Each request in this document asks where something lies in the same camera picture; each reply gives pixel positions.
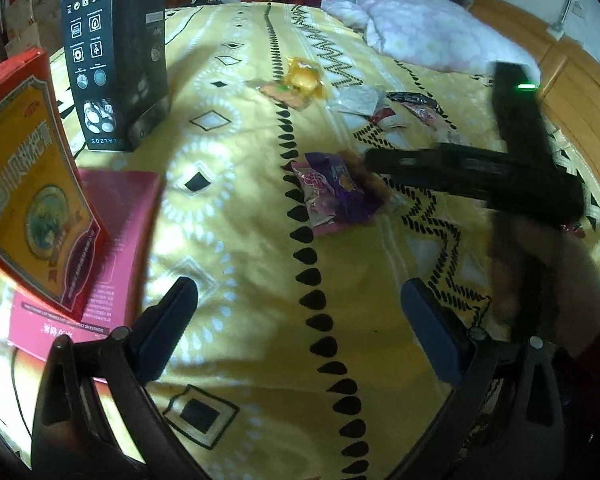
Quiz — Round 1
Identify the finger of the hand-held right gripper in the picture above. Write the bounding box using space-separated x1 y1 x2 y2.
390 170 491 201
364 144 486 173

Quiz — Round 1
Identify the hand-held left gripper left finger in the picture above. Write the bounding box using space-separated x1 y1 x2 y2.
30 276 201 480

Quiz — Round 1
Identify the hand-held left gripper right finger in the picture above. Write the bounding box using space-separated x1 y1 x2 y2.
400 277 566 480

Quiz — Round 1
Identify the small white red-square packet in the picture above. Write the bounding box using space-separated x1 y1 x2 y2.
369 105 411 131

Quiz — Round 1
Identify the pink floral snack packet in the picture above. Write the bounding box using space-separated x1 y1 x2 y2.
410 105 461 143

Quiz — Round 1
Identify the black snack packet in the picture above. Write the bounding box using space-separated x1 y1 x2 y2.
386 91 443 111

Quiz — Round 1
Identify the clear silver snack packet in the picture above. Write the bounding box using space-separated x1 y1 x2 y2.
330 85 386 116

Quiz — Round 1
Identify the purple and pink snack packet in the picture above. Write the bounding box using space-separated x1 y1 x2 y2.
290 152 388 238

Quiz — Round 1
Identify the person's right hand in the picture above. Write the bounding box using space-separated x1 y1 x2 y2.
510 220 600 356

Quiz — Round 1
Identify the wooden headboard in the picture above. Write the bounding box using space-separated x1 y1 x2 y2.
467 0 600 181

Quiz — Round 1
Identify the pink flat box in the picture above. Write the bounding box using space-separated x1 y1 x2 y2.
7 169 163 386

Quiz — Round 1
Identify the yellow printed blanket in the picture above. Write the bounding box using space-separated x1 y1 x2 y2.
0 2 600 480

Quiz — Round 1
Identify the gold snack packet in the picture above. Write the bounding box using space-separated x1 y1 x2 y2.
285 57 327 103

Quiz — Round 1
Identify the floral quilt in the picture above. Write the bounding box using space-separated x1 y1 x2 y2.
321 0 541 81

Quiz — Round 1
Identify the orange snack packet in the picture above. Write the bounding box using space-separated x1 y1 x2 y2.
257 82 311 111

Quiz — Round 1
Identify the red and yellow box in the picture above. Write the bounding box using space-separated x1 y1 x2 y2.
0 47 112 322

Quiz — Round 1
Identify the black shaver box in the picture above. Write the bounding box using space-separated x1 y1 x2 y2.
60 0 171 153

